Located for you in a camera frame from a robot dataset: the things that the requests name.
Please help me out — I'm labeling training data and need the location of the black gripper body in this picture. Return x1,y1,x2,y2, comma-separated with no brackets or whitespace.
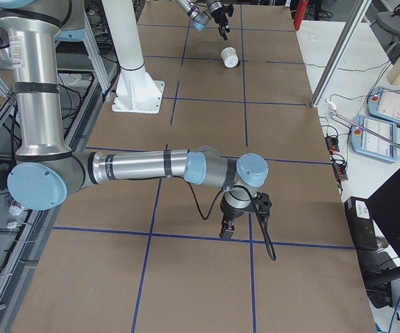
220,192,252,225
206,0,232,26

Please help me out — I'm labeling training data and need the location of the white mug with smiley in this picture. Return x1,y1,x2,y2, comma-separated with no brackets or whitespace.
221,46,240,68

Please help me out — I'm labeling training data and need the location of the red cylinder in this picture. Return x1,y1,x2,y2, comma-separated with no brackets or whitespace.
293,0,308,31

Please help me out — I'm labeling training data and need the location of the brown paper table cover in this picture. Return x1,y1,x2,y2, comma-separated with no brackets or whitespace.
11,2,376,332

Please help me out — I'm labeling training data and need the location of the orange terminal block strip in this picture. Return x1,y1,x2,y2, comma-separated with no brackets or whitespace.
325,135,348,183

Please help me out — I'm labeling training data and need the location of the black box device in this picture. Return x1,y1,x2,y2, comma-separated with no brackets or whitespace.
344,196,378,251

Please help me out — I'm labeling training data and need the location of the near teach pendant tablet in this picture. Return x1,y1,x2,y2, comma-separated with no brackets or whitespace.
350,115,397,163

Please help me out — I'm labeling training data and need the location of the teach pendant tablet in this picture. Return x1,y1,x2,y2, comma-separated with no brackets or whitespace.
350,115,397,163
367,86,400,126

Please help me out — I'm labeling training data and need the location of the black monitor on stand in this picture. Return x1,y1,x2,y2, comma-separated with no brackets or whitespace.
361,161,400,309

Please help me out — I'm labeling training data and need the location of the far teach pendant tablet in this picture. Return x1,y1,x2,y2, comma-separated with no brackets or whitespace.
367,86,400,126

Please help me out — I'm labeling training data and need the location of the black camera cable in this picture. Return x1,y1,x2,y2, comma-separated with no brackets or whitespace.
185,180,278,262

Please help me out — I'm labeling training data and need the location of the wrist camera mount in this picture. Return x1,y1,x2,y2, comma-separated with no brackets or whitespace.
254,192,272,219

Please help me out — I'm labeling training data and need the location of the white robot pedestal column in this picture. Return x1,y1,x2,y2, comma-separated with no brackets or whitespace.
102,0,165,114

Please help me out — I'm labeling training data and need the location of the aluminium frame post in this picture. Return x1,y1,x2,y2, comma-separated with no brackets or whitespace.
310,0,372,108

